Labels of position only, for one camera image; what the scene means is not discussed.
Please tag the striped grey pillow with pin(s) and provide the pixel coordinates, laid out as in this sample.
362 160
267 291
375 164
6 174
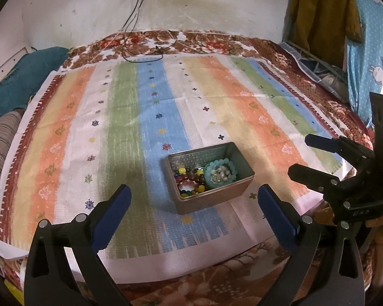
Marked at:
0 146

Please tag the blue dotted hanging cloth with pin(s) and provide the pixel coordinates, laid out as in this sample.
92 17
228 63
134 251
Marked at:
365 59

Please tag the teal pillow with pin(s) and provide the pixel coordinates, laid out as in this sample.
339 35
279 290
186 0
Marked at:
25 79

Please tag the mustard yellow hanging garment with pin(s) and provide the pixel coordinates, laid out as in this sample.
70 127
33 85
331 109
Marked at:
322 27

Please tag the brown floral blanket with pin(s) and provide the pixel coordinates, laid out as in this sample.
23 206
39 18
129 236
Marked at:
244 278

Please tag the metal tin box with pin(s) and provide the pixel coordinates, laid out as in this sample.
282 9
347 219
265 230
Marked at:
205 177

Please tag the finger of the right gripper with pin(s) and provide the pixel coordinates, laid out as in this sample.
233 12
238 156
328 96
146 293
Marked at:
346 148
313 179

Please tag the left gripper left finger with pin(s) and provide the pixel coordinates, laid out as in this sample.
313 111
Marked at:
49 279

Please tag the colourful striped woven cloth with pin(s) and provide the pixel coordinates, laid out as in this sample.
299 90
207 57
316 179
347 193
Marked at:
87 131

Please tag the plastic storage crate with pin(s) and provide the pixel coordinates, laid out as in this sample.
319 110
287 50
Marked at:
331 78

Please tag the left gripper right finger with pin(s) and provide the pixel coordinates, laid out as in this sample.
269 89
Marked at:
339 279

